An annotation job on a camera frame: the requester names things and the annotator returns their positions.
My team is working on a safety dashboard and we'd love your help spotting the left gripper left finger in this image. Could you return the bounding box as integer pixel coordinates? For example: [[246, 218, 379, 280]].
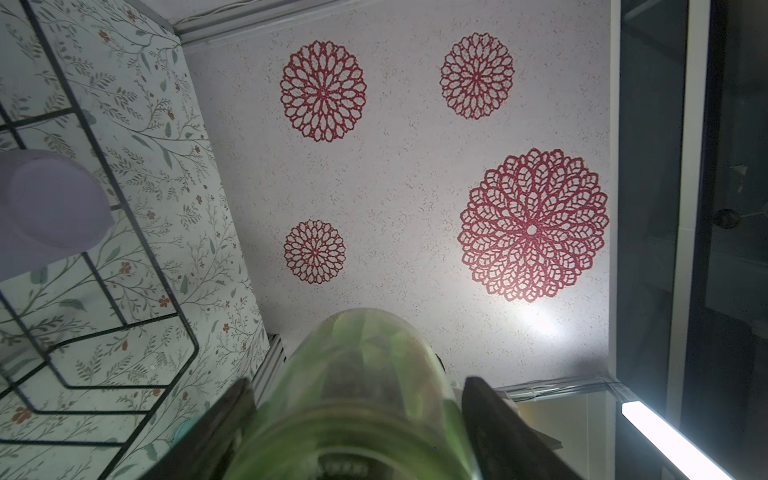
[[140, 378, 257, 480]]

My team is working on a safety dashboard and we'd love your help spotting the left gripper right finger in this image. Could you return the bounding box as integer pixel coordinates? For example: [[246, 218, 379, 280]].
[[461, 377, 579, 479]]

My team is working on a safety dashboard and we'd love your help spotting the green glass mug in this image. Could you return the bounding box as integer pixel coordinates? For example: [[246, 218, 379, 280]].
[[225, 309, 481, 479]]

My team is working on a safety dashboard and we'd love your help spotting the purple plastic cup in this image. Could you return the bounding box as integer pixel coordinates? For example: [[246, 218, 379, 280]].
[[1, 149, 114, 281]]

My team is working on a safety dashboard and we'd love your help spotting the teal plastic cup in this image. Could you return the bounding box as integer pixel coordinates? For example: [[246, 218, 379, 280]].
[[171, 416, 200, 446]]

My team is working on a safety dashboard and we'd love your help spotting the ceiling light strip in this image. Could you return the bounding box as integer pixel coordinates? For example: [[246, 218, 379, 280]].
[[621, 400, 733, 480]]

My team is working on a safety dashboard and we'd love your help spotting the black wire dish rack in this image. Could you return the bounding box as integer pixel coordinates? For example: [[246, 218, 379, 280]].
[[1, 1, 208, 479]]

